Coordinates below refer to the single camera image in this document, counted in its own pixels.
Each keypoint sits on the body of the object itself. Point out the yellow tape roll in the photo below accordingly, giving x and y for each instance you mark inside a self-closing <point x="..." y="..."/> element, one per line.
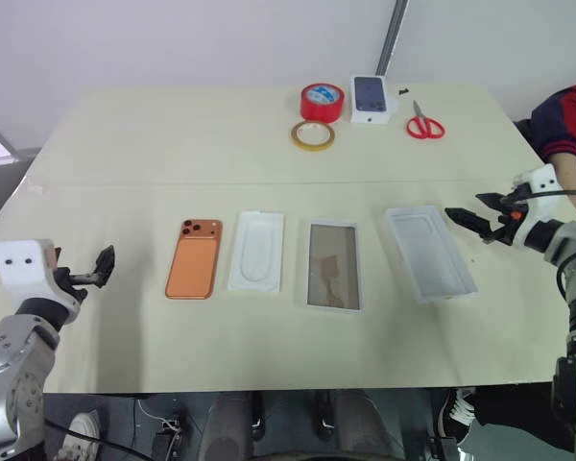
<point x="295" y="139"/>

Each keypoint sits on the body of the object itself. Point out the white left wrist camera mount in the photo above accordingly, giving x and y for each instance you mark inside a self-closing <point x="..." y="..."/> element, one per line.
<point x="21" y="269"/>

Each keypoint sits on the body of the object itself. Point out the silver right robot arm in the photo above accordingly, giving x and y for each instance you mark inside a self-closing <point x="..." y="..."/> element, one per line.
<point x="572" y="235"/>

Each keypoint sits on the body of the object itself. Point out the white smartphone retail box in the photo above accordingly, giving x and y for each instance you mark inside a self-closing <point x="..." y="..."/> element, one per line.
<point x="372" y="98"/>

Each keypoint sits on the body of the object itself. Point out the grey metal frame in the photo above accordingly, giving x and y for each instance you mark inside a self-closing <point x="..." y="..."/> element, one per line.
<point x="0" y="139"/>

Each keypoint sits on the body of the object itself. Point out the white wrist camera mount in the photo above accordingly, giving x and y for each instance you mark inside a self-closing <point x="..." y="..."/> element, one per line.
<point x="544" y="185"/>
<point x="21" y="269"/>

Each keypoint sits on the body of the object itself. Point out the phone box with brown insert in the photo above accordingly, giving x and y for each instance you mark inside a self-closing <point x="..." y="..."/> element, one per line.
<point x="333" y="269"/>

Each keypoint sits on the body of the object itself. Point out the black table leg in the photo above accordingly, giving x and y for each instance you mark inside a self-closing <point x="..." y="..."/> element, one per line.
<point x="323" y="415"/>
<point x="257" y="415"/>

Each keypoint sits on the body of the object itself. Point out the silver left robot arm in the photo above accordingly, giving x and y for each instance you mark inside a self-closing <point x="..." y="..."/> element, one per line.
<point x="14" y="346"/>

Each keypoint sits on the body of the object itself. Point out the grey aluminium post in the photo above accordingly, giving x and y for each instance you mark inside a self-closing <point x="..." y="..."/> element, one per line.
<point x="392" y="33"/>

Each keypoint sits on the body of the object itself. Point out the orange smartphone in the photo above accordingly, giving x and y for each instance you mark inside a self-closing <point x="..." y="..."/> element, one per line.
<point x="192" y="269"/>

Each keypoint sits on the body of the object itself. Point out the person in navy red jacket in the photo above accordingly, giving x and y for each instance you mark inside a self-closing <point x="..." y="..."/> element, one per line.
<point x="564" y="125"/>

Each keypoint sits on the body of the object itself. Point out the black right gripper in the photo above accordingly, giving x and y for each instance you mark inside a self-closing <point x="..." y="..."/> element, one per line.
<point x="512" y="225"/>

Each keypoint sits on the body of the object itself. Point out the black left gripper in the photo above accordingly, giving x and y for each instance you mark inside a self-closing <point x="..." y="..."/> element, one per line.
<point x="74" y="281"/>

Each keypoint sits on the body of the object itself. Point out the white moulded tray insert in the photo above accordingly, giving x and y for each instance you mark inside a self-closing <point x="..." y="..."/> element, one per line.
<point x="255" y="254"/>

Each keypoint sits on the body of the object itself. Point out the red tape roll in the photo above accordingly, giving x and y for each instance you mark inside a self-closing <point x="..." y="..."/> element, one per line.
<point x="322" y="106"/>

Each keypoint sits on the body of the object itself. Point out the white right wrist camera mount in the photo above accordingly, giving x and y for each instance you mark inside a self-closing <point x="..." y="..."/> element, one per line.
<point x="544" y="185"/>

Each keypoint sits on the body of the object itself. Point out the white empty box base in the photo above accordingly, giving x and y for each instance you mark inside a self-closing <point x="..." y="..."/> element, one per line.
<point x="429" y="254"/>

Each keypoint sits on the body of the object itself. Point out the black and white sneaker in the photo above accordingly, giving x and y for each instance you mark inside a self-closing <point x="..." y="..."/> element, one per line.
<point x="453" y="413"/>

